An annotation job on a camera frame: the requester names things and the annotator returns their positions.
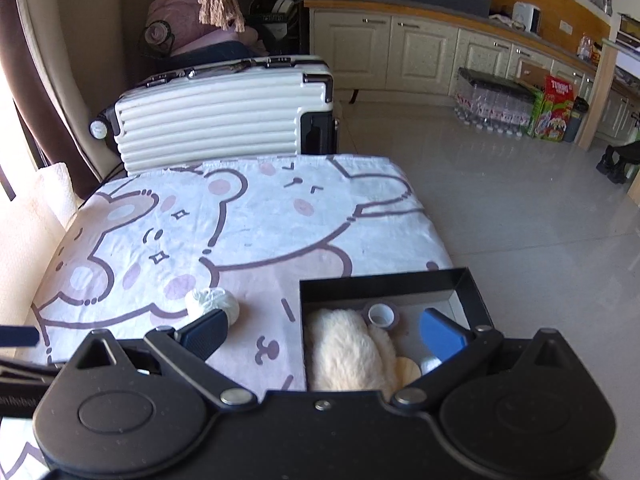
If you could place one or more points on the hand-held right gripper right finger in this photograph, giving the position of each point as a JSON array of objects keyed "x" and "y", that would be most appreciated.
[{"x": 442, "y": 335}]

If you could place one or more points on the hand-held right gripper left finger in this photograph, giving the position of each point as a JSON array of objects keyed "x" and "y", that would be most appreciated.
[{"x": 205, "y": 334}]

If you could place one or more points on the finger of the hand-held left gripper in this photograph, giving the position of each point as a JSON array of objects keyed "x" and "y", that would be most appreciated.
[{"x": 17, "y": 337}]

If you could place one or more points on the black cardboard box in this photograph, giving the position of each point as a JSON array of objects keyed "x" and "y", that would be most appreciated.
[{"x": 380, "y": 285}]

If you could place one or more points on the white plastic bag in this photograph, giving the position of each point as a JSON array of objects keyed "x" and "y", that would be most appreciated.
[{"x": 212, "y": 300}]

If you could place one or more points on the small white cup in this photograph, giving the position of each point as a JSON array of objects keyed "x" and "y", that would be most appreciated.
[{"x": 381, "y": 315}]

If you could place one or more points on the bear printed blanket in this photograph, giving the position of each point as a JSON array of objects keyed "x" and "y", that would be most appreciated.
[{"x": 250, "y": 240}]

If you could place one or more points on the white cushion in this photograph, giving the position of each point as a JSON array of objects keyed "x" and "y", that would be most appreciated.
[{"x": 35, "y": 230}]

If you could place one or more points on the white ribbed suitcase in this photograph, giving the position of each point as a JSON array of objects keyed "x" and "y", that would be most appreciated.
[{"x": 210, "y": 115}]

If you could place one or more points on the pack of water bottles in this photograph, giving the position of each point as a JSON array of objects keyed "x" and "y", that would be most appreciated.
[{"x": 492, "y": 102}]

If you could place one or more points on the green printed carton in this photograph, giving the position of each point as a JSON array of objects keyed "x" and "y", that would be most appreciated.
[{"x": 552, "y": 110}]

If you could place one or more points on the brown curtain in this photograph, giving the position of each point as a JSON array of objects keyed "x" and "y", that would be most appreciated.
[{"x": 30, "y": 85}]

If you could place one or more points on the dark grey bin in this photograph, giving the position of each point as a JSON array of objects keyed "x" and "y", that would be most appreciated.
[{"x": 576, "y": 120}]

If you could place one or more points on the cream kitchen cabinets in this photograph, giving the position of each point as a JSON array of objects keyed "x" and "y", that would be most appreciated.
[{"x": 410, "y": 55}]

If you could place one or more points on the beige curtain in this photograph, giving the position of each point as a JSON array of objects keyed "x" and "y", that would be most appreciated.
[{"x": 75, "y": 60}]

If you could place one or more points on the wooden pillar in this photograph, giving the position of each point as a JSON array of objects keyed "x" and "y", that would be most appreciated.
[{"x": 600, "y": 95}]

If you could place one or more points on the pink bedding bundle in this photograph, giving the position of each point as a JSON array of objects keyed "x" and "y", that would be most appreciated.
[{"x": 195, "y": 25}]

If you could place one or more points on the black shelf rack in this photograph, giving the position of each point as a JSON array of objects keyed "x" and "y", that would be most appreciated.
[{"x": 275, "y": 10}]

